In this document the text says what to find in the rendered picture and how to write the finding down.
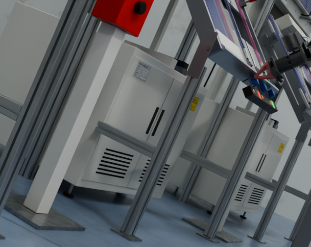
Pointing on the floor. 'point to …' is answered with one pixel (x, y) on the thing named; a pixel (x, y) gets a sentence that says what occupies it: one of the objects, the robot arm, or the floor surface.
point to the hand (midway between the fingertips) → (256, 76)
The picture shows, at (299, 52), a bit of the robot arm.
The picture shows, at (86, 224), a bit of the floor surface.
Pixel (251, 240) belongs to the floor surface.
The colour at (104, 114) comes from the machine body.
